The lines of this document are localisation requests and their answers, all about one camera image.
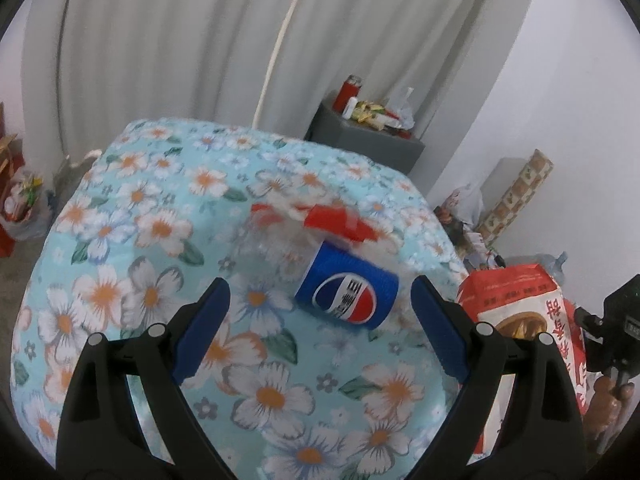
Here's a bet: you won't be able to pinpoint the red and white paper bag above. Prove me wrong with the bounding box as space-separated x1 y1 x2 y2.
457 263 591 461

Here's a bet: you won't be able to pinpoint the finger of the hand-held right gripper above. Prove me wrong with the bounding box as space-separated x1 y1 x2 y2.
573 306 608 339

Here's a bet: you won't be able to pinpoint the yellow snack packets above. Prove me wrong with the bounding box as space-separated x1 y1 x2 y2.
352 100 389 126

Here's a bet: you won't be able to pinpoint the white printed plastic bag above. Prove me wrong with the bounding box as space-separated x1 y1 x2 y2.
440 184 484 232

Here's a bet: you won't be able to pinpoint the beige cord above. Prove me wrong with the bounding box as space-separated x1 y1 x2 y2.
252 0 319 129

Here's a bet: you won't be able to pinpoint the clear knotted plastic bag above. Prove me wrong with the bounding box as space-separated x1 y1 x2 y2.
387 86 416 129

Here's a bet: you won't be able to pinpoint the blue water jug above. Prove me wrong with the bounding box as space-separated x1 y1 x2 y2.
537 251 569 287

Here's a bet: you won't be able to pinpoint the rolled patterned mat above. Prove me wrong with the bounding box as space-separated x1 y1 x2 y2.
480 149 554 247

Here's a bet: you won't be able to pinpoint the person's right hand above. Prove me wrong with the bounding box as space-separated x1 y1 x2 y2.
587 375 635 440

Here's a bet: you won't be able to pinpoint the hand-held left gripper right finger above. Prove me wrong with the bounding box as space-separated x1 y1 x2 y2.
410 275 586 480

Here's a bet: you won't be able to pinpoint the clear bag of colourful items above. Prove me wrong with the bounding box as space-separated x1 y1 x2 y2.
2 166 52 241

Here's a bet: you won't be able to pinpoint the white curtain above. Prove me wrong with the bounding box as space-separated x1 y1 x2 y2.
22 0 544 161

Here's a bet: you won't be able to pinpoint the red thermos bottle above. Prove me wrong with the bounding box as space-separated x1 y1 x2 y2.
334 75 362 114

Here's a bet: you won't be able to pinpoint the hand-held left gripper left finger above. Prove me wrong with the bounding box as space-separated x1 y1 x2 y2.
56 276 236 480

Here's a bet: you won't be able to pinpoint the blue floral tablecloth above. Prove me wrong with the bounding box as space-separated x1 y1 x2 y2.
10 117 481 480

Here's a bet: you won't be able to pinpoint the dark brown object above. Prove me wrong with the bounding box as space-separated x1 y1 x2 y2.
434 207 472 247

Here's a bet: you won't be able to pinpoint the grey cabinet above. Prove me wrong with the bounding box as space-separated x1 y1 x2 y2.
305 91 426 176

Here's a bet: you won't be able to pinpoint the blue Pepsi can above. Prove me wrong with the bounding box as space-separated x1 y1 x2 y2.
294 241 400 331

